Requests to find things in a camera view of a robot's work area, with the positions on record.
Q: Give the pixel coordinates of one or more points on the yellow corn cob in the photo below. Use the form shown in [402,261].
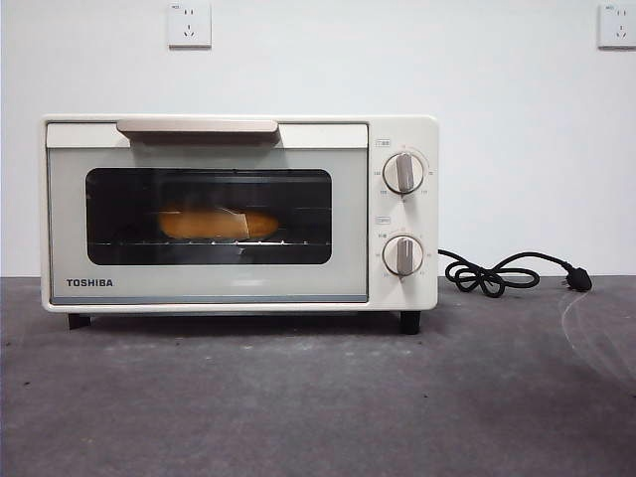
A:
[199,224]

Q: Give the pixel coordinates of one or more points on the cream Toshiba toaster oven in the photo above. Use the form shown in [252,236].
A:
[402,129]

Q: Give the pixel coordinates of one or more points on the cream timer knob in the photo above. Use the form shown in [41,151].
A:
[403,255]

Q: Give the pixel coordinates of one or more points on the cream temperature knob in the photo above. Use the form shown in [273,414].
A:
[403,174]

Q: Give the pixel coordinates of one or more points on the white wall socket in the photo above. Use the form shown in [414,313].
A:
[618,25]
[189,25]

